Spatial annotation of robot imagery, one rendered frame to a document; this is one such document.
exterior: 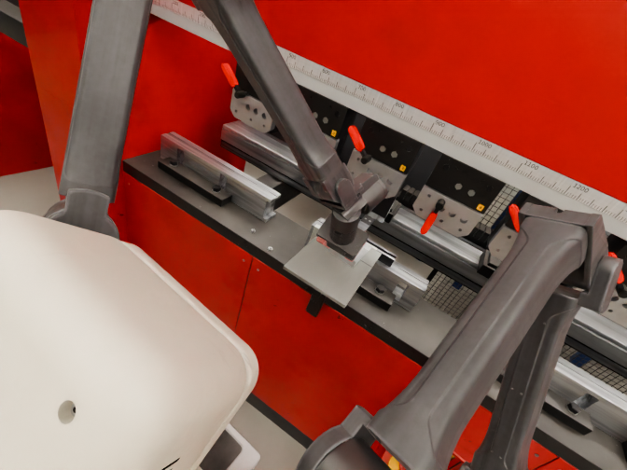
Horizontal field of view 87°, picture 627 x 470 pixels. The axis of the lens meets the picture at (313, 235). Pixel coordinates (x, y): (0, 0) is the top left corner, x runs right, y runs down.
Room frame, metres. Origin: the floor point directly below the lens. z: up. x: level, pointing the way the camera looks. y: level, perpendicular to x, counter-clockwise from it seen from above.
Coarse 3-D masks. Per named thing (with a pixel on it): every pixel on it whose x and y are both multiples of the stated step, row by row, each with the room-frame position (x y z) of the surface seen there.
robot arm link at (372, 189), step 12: (348, 180) 0.55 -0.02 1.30; (360, 180) 0.61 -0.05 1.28; (372, 180) 0.62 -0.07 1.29; (336, 192) 0.53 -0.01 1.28; (348, 192) 0.54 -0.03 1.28; (360, 192) 0.59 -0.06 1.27; (372, 192) 0.60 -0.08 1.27; (384, 192) 0.62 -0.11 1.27; (324, 204) 0.57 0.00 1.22; (336, 204) 0.55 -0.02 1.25; (348, 204) 0.54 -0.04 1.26; (372, 204) 0.59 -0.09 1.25
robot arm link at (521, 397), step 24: (600, 264) 0.37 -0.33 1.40; (600, 288) 0.35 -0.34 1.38; (552, 312) 0.35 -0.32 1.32; (576, 312) 0.36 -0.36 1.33; (600, 312) 0.34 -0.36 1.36; (528, 336) 0.35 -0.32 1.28; (552, 336) 0.34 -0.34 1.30; (528, 360) 0.33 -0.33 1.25; (552, 360) 0.33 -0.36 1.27; (504, 384) 0.32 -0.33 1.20; (528, 384) 0.31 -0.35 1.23; (504, 408) 0.30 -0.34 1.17; (528, 408) 0.29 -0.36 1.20; (504, 432) 0.28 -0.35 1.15; (528, 432) 0.28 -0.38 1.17; (480, 456) 0.27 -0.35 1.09; (504, 456) 0.26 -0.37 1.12
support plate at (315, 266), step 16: (304, 256) 0.66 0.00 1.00; (320, 256) 0.68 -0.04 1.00; (336, 256) 0.71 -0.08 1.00; (368, 256) 0.76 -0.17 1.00; (304, 272) 0.60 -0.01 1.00; (320, 272) 0.63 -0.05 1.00; (336, 272) 0.65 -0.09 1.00; (352, 272) 0.67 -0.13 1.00; (368, 272) 0.69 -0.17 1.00; (320, 288) 0.57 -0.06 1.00; (336, 288) 0.59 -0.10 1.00; (352, 288) 0.61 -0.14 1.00
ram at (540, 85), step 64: (256, 0) 0.94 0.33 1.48; (320, 0) 0.89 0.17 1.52; (384, 0) 0.85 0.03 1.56; (448, 0) 0.81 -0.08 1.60; (512, 0) 0.78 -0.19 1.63; (576, 0) 0.75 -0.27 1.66; (320, 64) 0.88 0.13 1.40; (384, 64) 0.83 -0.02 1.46; (448, 64) 0.80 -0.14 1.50; (512, 64) 0.76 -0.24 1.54; (576, 64) 0.74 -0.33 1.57; (512, 128) 0.75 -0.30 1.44; (576, 128) 0.72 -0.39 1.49
